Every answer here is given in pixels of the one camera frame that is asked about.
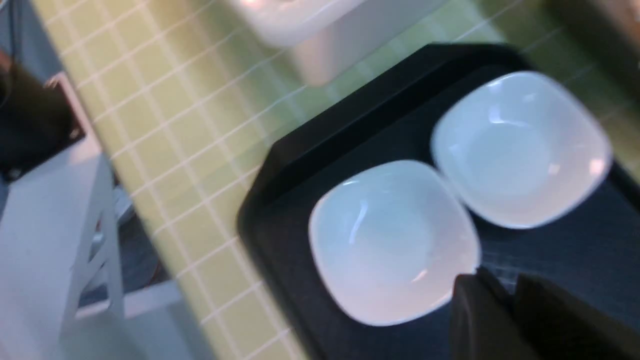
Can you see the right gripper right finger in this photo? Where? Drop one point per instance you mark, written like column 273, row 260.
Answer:
column 560, row 326

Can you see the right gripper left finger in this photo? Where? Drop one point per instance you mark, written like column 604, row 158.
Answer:
column 482, row 325

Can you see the white square dish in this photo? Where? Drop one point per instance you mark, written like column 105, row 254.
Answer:
column 389, row 242
column 521, row 151

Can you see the black serving tray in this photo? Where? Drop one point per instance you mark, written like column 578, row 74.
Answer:
column 593, row 252

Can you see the large white plastic tub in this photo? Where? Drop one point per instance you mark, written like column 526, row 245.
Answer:
column 324, row 38

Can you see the white metal frame stand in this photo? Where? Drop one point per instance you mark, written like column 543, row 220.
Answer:
column 62, row 296

